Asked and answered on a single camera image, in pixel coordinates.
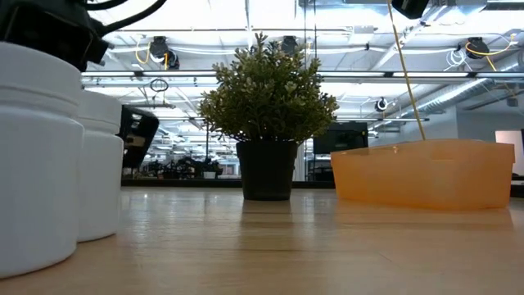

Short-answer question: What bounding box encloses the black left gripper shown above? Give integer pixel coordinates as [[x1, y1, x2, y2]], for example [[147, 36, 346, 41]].
[[0, 0, 110, 73]]

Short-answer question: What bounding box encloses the white pill bottle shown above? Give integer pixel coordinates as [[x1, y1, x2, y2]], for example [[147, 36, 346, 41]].
[[0, 40, 85, 280], [76, 89, 125, 243]]

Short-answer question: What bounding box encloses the orange translucent plastic basket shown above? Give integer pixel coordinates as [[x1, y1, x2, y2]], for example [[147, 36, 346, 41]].
[[330, 138, 517, 212]]

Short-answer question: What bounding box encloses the long ceiling light bar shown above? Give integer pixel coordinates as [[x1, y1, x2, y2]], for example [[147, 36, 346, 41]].
[[80, 70, 524, 80]]

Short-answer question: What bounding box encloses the artificial plant in black pot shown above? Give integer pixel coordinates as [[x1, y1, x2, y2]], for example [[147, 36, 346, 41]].
[[197, 31, 340, 202]]

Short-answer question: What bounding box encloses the black monitor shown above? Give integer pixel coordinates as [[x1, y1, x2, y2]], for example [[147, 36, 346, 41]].
[[312, 120, 370, 156]]

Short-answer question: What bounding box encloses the white board panel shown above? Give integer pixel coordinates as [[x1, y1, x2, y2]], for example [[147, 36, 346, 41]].
[[495, 129, 524, 178]]

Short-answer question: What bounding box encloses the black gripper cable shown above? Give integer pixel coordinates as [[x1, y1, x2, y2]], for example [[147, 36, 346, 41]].
[[84, 0, 168, 37]]

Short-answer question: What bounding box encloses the yellow hanging cable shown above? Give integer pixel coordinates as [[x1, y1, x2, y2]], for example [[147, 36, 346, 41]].
[[386, 0, 427, 142]]

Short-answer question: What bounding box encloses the silver ceiling duct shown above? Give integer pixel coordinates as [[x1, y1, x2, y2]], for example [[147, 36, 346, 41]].
[[400, 76, 524, 118]]

